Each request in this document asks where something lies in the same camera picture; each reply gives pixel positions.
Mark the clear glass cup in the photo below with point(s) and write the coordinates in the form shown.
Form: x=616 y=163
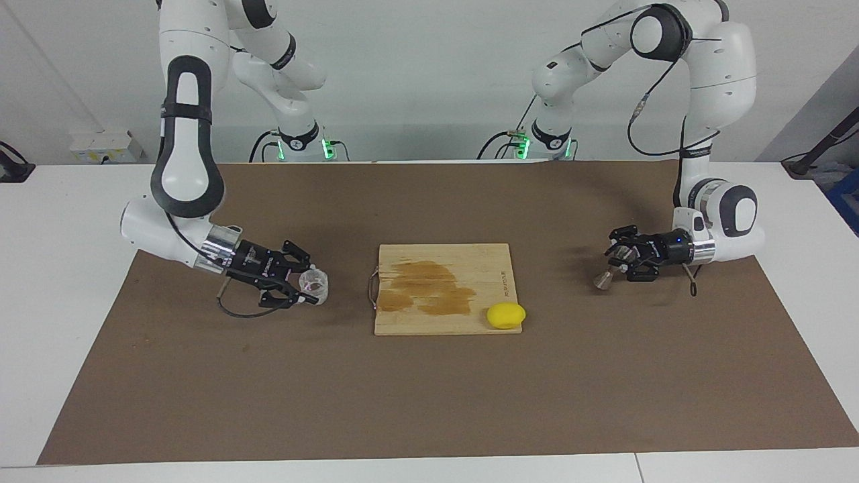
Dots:
x=317 y=285

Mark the black stand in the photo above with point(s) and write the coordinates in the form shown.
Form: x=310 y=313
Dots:
x=815 y=151

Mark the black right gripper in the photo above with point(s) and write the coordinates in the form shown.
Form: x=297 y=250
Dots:
x=255 y=263

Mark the yellow lemon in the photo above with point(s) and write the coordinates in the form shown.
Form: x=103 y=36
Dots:
x=506 y=316

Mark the brown table mat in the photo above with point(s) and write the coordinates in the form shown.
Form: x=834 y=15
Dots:
x=201 y=369

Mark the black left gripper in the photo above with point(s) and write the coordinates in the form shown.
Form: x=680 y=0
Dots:
x=671 y=248

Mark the wooden cutting board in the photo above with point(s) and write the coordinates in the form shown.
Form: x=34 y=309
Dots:
x=416 y=322

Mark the white wall socket box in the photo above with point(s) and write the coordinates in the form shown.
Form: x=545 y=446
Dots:
x=104 y=147

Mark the steel double jigger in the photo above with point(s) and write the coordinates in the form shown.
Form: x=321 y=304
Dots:
x=604 y=278

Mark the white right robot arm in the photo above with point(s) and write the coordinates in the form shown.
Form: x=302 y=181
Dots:
x=184 y=168

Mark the black table clamp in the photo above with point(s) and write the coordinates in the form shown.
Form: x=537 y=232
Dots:
x=13 y=171

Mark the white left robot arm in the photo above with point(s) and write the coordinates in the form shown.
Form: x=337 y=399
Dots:
x=721 y=67

